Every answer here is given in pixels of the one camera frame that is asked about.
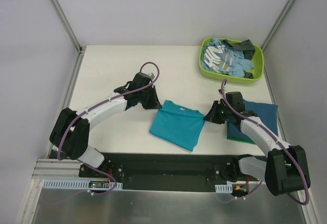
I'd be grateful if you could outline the teal t-shirt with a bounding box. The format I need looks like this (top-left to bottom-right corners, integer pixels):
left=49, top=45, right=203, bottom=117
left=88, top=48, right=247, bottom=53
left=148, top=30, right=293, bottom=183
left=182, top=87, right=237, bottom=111
left=149, top=100, right=204, bottom=152

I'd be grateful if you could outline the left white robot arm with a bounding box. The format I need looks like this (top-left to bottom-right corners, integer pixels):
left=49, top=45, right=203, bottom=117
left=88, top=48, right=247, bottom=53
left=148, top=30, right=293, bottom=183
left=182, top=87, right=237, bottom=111
left=50, top=72, right=161, bottom=178

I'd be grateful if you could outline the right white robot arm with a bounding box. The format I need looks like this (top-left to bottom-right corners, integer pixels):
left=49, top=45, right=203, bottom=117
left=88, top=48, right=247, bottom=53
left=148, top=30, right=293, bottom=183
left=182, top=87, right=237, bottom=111
left=204, top=89, right=311, bottom=199

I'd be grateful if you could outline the folded green t-shirt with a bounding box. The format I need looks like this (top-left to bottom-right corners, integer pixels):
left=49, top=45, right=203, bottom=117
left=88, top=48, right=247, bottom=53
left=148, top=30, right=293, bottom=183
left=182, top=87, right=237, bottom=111
left=227, top=136, right=255, bottom=144

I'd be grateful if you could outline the folded dark blue t-shirt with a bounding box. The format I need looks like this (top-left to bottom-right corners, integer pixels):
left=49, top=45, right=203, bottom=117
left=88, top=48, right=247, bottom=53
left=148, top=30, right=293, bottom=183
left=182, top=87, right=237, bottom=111
left=227, top=100, right=278, bottom=139

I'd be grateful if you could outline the light blue printed t-shirt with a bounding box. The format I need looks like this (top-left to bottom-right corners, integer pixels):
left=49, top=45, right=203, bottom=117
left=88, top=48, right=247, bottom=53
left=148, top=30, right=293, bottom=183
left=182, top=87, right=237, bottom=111
left=200, top=37, right=254, bottom=79

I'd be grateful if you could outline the lime green plastic basket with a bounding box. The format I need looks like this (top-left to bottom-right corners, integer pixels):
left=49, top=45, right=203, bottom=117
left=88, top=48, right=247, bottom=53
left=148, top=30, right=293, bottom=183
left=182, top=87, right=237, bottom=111
left=198, top=37, right=265, bottom=85

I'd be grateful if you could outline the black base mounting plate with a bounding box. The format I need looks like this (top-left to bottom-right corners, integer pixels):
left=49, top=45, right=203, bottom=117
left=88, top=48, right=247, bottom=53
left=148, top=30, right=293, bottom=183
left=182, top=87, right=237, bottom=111
left=48, top=150, right=266, bottom=191

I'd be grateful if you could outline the dark grey garment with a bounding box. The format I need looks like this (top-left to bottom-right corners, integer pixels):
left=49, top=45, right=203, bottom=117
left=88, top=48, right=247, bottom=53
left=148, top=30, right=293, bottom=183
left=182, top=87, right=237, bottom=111
left=222, top=39, right=255, bottom=61

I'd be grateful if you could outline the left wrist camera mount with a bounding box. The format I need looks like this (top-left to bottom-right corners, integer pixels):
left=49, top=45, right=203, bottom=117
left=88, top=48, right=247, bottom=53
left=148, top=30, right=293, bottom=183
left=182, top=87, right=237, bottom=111
left=147, top=73, right=155, bottom=80

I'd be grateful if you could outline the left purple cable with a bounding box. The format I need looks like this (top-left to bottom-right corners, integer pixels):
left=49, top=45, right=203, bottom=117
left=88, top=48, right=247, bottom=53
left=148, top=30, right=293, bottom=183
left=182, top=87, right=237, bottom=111
left=56, top=62, right=160, bottom=196

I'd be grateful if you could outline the purple cable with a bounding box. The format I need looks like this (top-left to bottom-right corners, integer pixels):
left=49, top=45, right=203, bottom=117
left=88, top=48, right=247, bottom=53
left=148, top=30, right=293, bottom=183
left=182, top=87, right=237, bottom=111
left=220, top=79, right=311, bottom=206
left=56, top=62, right=160, bottom=196

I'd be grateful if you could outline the right white cable duct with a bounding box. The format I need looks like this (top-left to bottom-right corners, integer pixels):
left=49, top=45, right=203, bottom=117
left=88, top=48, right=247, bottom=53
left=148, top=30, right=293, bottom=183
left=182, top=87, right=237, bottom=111
left=215, top=184, right=233, bottom=194

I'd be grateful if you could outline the white cable duct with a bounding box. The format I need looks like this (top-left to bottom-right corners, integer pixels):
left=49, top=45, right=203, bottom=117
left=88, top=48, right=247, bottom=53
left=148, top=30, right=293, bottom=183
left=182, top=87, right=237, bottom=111
left=43, top=179, right=123, bottom=191
left=215, top=184, right=233, bottom=194

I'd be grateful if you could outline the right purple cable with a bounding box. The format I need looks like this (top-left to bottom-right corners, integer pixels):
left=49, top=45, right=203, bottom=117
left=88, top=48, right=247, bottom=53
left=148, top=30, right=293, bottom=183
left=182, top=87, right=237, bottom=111
left=220, top=79, right=311, bottom=206

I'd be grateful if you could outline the left white cable duct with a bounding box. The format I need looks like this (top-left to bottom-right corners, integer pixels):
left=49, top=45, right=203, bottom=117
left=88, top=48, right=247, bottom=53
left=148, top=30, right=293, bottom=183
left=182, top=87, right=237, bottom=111
left=43, top=179, right=123, bottom=191

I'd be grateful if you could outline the right aluminium frame post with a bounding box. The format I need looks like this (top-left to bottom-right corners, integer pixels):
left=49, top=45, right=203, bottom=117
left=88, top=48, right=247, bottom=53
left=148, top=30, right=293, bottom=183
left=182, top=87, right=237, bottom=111
left=261, top=0, right=297, bottom=51

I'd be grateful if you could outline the aluminium frame post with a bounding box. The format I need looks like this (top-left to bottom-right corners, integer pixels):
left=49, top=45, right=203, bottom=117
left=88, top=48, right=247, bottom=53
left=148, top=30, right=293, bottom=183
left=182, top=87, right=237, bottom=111
left=261, top=0, right=297, bottom=51
left=49, top=0, right=83, bottom=54

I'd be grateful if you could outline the left aluminium frame post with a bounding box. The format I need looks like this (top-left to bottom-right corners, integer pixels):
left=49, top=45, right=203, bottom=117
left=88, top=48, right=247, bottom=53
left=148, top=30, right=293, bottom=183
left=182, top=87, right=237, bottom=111
left=49, top=0, right=83, bottom=54

